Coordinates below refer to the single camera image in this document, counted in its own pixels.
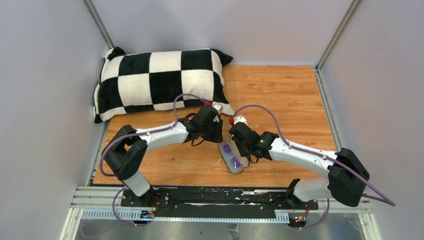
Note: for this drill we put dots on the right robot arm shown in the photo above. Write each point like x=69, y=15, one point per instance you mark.
x=342, y=174

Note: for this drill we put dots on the pink transparent sunglasses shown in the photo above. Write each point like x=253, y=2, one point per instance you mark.
x=233, y=163

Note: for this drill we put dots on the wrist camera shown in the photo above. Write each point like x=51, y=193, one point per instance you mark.
x=218, y=108
x=240, y=119

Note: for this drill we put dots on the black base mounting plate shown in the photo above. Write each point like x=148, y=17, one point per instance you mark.
x=216, y=202

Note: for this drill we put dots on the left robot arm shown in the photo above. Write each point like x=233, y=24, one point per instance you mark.
x=124, y=154

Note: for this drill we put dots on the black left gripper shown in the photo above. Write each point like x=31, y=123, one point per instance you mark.
x=217, y=136

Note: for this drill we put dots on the black glasses case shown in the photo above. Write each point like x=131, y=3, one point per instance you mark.
x=244, y=160

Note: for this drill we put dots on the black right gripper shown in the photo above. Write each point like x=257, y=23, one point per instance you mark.
x=243, y=153

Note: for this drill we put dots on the aluminium frame rail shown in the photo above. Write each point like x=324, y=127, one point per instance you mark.
x=96, y=214

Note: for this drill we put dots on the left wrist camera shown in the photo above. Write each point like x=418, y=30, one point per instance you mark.
x=218, y=108

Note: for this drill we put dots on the black white checkered pillow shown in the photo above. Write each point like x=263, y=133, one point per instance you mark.
x=159, y=81

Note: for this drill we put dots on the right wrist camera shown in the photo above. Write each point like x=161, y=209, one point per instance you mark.
x=240, y=119

